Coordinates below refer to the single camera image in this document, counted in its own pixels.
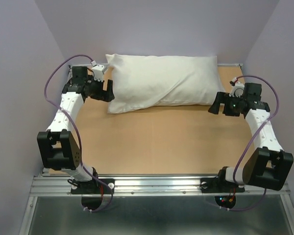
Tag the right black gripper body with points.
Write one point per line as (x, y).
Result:
(236, 102)

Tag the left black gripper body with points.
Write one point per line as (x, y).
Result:
(92, 84)

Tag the cream pillowcase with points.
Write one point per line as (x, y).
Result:
(141, 82)

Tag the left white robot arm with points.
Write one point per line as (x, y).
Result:
(59, 149)

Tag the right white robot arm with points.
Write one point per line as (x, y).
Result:
(269, 165)

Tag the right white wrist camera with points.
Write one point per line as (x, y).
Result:
(237, 88)

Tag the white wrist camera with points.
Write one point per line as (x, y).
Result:
(237, 88)
(99, 71)

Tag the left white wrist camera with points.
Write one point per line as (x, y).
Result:
(99, 71)

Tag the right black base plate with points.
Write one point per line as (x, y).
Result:
(215, 185)

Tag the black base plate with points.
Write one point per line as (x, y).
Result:
(215, 185)
(89, 187)

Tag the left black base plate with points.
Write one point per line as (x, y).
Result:
(89, 187)

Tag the aluminium rail frame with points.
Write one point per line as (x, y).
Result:
(158, 158)

